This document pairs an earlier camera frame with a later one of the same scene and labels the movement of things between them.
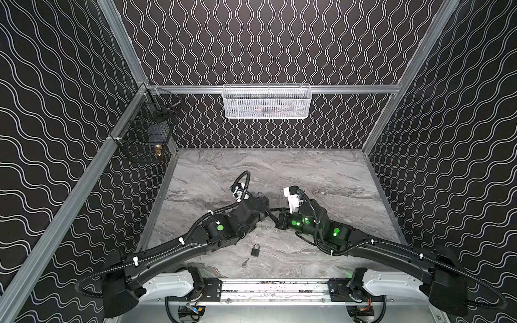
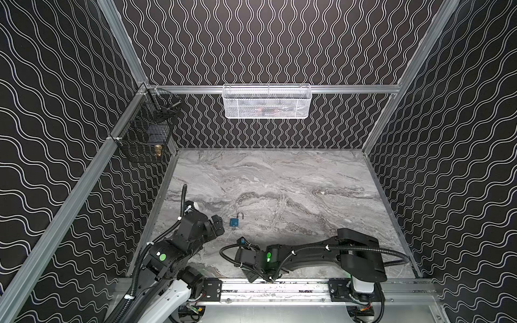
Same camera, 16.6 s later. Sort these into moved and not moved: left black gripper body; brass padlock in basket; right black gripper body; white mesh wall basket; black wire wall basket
Moved: right black gripper body; left black gripper body
Not moved: black wire wall basket; white mesh wall basket; brass padlock in basket
